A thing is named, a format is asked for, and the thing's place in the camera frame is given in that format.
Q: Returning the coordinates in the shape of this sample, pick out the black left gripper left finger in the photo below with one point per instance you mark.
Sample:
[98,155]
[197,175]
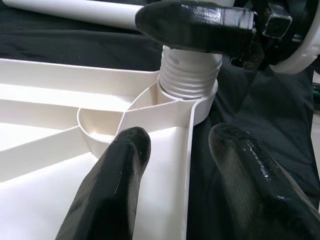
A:
[112,187]

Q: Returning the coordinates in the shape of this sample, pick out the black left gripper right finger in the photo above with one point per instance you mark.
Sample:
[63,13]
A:
[250,180]

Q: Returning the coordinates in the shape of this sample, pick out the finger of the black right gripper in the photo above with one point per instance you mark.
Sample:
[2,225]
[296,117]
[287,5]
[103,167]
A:
[195,27]

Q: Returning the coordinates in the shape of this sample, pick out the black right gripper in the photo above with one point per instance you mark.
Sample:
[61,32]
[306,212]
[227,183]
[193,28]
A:
[277,30]

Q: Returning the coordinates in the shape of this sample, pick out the white plastic table leg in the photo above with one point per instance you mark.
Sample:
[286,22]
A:
[75,12]
[190,75]

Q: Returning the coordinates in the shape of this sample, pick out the white plastic children table top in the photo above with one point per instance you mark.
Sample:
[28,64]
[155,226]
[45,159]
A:
[62,100]

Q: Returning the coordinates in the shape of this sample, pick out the black table cloth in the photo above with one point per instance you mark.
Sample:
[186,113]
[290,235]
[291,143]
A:
[75,45]

